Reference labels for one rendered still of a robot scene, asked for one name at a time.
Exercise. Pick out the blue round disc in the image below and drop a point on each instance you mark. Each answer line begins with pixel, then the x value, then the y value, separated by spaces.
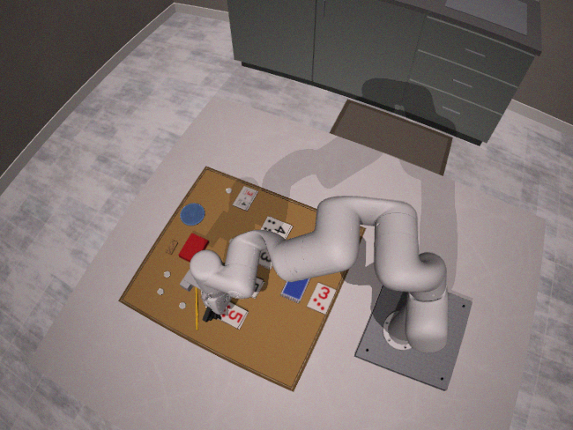
pixel 192 214

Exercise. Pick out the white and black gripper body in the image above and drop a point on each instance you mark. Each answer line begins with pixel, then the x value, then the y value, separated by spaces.
pixel 219 304

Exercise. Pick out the brown square mat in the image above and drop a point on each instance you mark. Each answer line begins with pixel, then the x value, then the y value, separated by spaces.
pixel 277 333
pixel 204 346

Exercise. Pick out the red rectangular box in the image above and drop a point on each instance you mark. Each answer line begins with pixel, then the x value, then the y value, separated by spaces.
pixel 192 246

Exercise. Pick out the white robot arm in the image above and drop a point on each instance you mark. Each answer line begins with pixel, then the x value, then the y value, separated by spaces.
pixel 333 247

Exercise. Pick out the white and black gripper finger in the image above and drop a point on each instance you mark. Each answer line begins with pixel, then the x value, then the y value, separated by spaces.
pixel 209 315

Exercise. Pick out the dark blue card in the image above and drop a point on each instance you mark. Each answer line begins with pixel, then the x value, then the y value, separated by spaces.
pixel 296 289

